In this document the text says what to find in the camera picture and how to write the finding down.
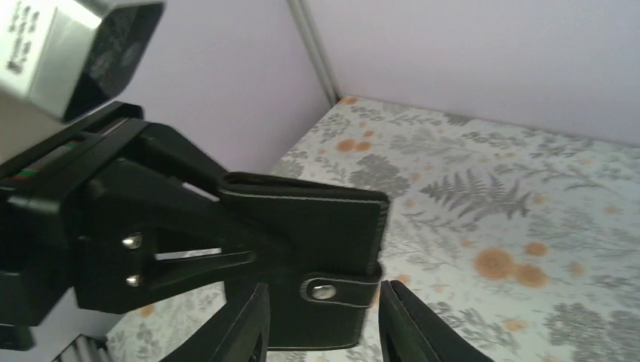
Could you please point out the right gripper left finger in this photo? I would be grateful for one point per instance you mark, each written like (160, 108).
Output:
(238, 332)

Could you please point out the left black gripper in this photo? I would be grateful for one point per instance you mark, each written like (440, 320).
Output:
(88, 210)

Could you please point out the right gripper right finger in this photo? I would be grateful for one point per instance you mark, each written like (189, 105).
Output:
(412, 332)

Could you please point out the black leather card holder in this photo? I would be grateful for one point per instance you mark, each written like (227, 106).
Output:
(319, 299)

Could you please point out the floral patterned table mat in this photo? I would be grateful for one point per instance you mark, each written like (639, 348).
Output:
(526, 242)

